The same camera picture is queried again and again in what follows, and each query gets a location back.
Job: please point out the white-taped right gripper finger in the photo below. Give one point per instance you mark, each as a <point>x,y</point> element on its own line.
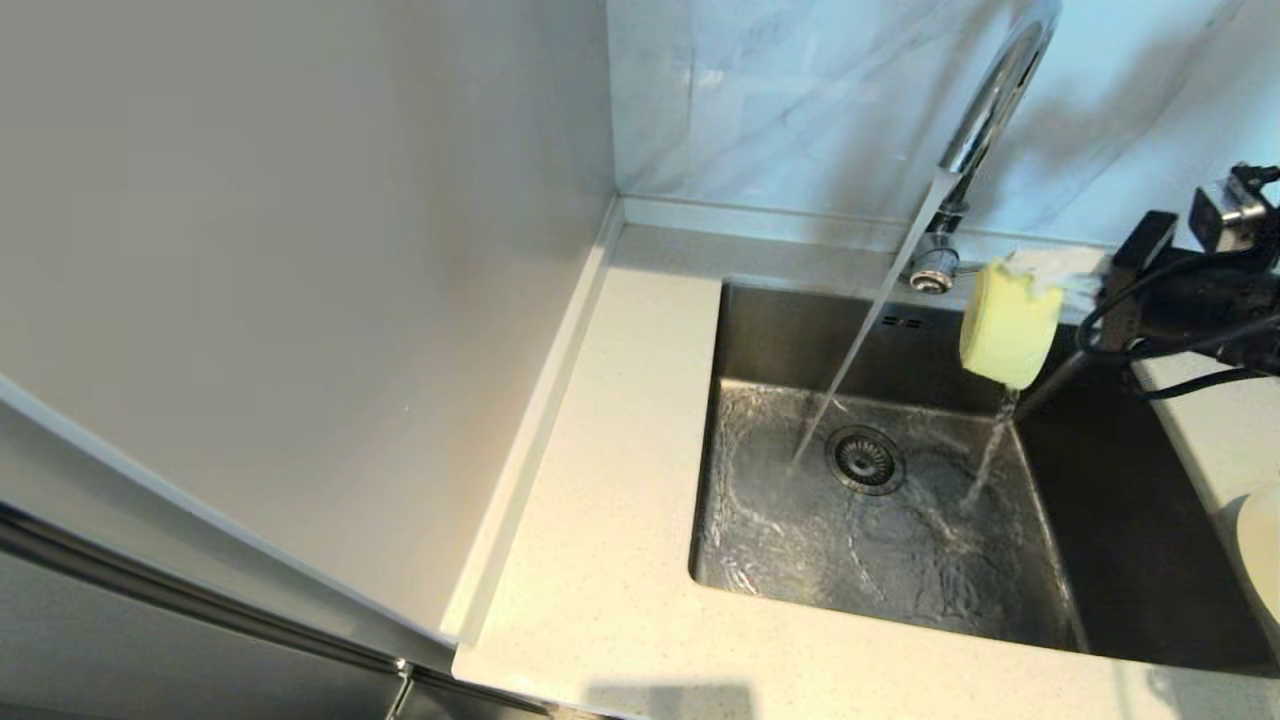
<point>1075,285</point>

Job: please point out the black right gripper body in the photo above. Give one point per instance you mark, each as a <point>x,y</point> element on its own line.
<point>1200,305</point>

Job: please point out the yellow plastic bowl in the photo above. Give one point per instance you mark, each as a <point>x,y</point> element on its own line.
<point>1005,330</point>

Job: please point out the chrome gooseneck faucet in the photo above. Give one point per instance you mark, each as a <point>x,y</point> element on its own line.
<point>1000,90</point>

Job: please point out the white ceramic plate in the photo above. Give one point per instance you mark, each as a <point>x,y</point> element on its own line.
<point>1265,560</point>

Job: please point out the stainless steel sink basin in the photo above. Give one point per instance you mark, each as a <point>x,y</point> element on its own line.
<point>900,570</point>

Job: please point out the water stream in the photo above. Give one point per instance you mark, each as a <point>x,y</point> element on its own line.
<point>871,320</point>

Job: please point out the round metal drain strainer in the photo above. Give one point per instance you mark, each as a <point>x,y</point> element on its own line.
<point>865,460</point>

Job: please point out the grey appliance door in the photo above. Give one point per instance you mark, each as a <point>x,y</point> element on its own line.
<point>60,650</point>

